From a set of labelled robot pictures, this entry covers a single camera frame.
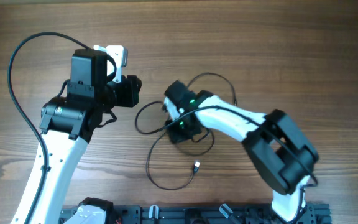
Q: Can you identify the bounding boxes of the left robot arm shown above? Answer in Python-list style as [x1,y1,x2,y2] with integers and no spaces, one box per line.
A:
[12,45,142,223]

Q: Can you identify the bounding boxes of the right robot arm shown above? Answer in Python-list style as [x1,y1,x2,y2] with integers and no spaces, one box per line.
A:
[163,80,319,223]

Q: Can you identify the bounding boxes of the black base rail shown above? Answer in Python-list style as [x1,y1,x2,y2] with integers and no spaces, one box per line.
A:
[59,203,332,224]

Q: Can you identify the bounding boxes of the black USB cable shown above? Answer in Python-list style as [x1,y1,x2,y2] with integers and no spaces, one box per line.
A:
[134,72,237,191]

